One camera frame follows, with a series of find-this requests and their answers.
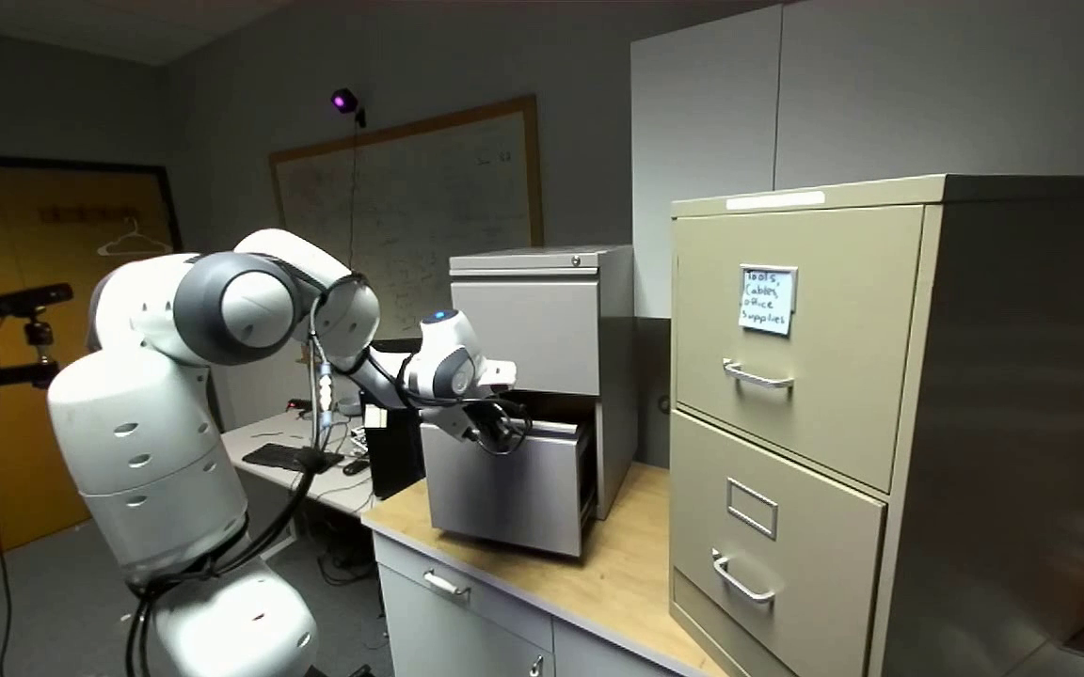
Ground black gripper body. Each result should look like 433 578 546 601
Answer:
460 395 534 460

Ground grey cabinet bottom drawer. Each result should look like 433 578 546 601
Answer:
420 419 598 564

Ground small grey filing cabinet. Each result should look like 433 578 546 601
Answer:
443 240 639 519

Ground beige metal filing cabinet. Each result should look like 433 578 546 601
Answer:
667 171 1084 677

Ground black computer box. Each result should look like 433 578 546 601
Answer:
363 403 428 499

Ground grey side desk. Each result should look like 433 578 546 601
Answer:
220 411 381 523

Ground black keyboard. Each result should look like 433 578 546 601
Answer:
240 440 346 479

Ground wood topped grey desk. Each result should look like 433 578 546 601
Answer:
357 460 729 677

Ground wood framed whiteboard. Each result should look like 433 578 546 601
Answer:
268 94 546 342

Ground white paper label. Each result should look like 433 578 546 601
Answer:
736 261 801 342

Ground webcam with purple light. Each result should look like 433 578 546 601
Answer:
327 84 373 132

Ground orange wooden door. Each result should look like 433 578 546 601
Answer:
0 153 186 578

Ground black camera on tripod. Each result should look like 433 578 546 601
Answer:
0 280 76 398

